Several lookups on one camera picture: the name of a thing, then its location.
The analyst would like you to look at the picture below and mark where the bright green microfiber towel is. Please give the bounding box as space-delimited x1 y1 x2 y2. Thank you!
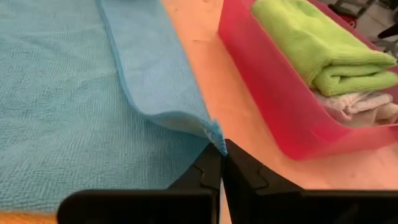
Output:
250 0 398 97

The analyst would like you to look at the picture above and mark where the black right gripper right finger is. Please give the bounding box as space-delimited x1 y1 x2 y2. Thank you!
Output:
222 139 304 192

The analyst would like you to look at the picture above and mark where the red plastic bin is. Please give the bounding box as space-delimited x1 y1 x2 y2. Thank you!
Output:
217 0 398 161

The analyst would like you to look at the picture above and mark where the grey microfiber towel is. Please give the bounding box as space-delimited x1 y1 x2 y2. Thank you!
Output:
312 91 398 125

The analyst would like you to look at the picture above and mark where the orange microfiber towel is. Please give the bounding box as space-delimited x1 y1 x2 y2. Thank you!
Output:
0 211 59 224

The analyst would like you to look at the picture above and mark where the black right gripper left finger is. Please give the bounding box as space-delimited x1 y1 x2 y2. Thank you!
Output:
167 142 223 191

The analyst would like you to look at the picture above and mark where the blue microfiber towel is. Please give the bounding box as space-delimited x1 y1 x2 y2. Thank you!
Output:
0 0 228 214

